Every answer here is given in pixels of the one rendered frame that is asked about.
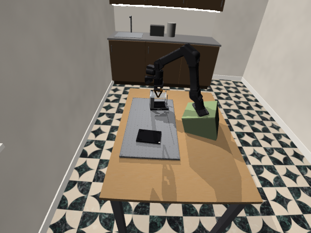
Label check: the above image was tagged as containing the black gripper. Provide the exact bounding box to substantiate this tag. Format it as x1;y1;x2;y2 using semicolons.
154;78;164;98

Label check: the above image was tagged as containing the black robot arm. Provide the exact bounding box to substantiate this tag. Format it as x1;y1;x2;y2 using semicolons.
145;43;209;117

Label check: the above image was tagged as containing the white well plate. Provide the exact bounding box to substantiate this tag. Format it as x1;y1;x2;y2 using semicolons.
150;91;167;99

